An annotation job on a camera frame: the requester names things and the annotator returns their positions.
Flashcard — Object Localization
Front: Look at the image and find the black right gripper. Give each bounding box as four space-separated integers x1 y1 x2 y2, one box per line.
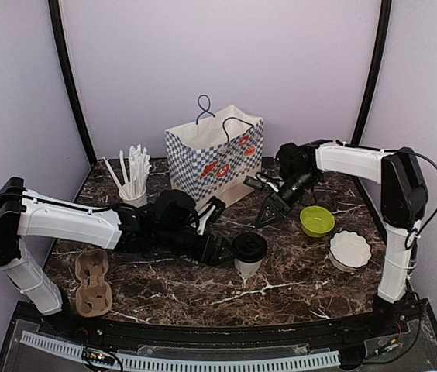
255 170 320 228

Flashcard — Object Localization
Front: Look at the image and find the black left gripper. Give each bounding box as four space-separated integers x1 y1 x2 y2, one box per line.
156 226 239 267

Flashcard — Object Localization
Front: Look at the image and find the checkered blue paper bag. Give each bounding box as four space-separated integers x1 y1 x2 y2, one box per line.
165 95 264 208

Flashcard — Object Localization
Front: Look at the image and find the brown cardboard cup carrier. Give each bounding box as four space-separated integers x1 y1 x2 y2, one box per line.
75 249 113 318

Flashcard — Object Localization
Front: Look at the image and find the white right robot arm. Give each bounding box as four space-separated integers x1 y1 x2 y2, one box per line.
255 139 428 336

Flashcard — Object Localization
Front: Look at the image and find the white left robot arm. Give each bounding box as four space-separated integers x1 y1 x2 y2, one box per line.
0 177 236 338

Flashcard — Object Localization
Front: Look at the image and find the lime green bowl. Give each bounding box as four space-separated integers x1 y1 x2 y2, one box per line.
300 205 335 238

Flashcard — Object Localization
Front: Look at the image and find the white scalloped ceramic bowl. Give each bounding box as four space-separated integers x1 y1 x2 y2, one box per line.
329 231 372 274

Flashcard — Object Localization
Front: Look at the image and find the white cup holding straws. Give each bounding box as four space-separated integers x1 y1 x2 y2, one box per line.
119 191 148 208

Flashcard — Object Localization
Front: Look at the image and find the bundle of white straws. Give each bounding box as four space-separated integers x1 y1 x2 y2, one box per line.
119 144 152 199

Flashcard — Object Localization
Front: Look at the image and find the white wrapped straw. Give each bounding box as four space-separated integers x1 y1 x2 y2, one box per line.
102 157 126 197

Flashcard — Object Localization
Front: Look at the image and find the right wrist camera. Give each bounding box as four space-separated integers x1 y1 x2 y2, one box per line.
243 143 318 192

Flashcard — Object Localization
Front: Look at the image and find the black front table rail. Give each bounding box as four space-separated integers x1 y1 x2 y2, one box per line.
12 305 428 350

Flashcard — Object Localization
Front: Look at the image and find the grey slotted cable duct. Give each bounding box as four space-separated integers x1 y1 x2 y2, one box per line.
20 331 340 371

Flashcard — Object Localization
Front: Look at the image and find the black right frame post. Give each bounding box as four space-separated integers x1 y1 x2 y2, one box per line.
352 0 393 146

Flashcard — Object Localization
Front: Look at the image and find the black frame post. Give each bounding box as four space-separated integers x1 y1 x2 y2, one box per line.
48 0 97 167
352 0 393 146

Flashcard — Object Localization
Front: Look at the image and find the black left frame post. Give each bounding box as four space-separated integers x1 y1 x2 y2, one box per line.
48 0 97 167

